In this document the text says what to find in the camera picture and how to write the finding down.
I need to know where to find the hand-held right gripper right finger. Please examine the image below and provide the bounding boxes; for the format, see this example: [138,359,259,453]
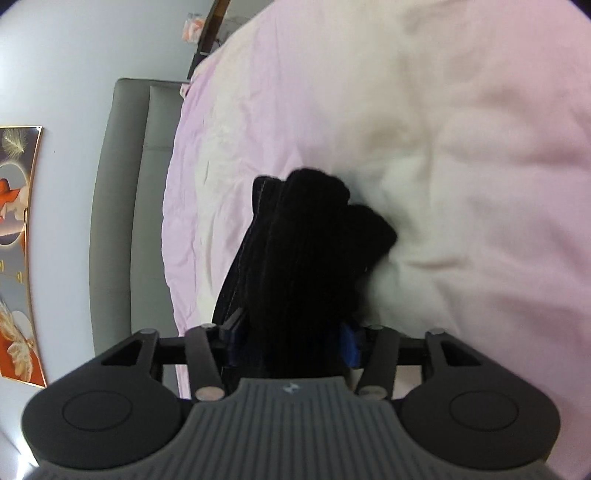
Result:
[341,323,485,398]

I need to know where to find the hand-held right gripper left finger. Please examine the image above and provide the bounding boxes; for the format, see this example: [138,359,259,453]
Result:
[97,308,245,401]

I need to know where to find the pink floral duvet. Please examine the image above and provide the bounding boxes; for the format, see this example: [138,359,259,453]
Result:
[161,0,591,480]

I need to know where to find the grey padded headboard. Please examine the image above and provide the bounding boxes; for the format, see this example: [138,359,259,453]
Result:
[89,78,192,370]

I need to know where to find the wall poster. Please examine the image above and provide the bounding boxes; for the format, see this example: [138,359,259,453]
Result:
[0,126,48,388]

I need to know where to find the black pants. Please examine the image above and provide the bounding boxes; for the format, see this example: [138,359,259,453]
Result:
[212,168,399,379]

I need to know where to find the wooden top nightstand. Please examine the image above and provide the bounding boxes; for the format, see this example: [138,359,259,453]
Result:
[186,0,232,81]

